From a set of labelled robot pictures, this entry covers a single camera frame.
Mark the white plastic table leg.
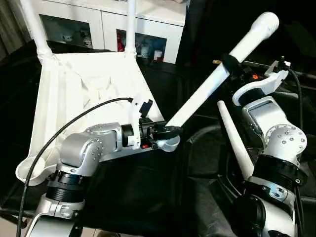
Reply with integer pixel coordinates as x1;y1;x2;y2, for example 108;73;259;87
125;0;138;57
216;100;256;179
20;0;54;59
163;12;280;130

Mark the white plastic table top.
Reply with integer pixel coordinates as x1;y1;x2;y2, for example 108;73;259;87
15;49;181;187

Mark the dark metal rod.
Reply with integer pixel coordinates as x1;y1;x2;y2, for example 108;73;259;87
212;59;316;82

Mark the black work mat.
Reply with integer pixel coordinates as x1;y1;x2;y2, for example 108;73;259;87
0;39;316;237

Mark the white bottle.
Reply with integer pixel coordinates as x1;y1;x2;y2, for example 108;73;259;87
141;42;152;59

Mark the white glass-door cabinet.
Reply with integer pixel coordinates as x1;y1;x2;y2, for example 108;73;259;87
31;0;187;65

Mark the dark grey curtain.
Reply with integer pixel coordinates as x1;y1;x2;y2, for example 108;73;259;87
0;0;23;57

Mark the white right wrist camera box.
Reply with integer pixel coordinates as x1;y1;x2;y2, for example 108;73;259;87
231;58;291;108

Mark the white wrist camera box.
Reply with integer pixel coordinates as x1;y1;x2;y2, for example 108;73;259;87
231;58;291;108
128;96;155;150

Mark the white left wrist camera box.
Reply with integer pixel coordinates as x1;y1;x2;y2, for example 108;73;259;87
128;96;155;150

